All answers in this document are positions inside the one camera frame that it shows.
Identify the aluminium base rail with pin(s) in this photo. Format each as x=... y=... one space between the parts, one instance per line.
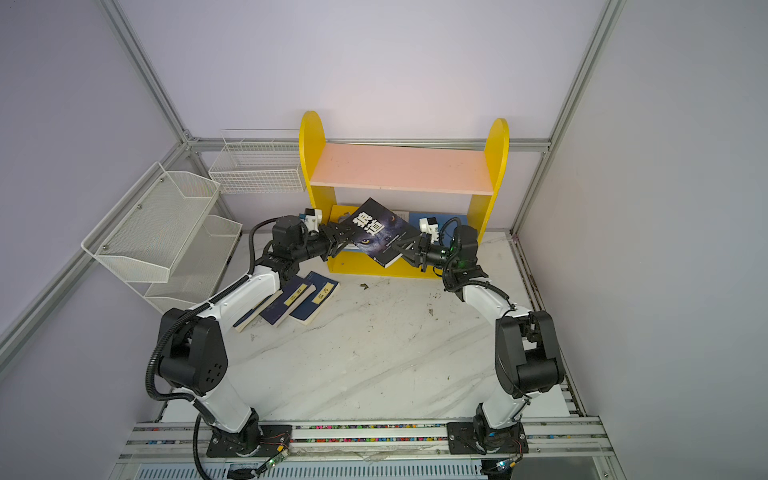
x=576 y=447

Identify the white portfolio book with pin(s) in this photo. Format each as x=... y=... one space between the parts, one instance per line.
x=404 y=215

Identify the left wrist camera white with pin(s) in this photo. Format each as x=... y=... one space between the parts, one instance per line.
x=312 y=219

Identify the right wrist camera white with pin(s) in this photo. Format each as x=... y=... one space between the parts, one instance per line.
x=431 y=227

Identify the white mesh two-tier rack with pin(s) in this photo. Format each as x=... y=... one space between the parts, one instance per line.
x=165 y=239

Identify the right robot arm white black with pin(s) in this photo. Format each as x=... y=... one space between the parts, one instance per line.
x=527 y=356

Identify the black wolf cover book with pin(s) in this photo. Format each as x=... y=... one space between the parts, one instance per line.
x=376 y=231

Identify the white wire basket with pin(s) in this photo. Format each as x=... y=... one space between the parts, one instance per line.
x=249 y=167

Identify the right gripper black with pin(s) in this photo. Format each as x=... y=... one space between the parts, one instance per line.
x=420 y=252

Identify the yellow cartoon cover book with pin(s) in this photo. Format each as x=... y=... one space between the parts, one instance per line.
x=339 y=219

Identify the navy book yellow label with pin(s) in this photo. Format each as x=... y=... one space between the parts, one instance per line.
x=308 y=309
x=293 y=293
x=250 y=315

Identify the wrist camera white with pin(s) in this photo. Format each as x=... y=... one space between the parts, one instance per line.
x=312 y=219
x=431 y=227

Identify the yellow bookshelf pink blue shelves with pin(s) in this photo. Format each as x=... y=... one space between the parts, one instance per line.
x=329 y=166

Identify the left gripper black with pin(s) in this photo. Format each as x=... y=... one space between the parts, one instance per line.
x=334 y=239

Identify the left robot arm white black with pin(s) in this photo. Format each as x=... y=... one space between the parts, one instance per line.
x=189 y=361

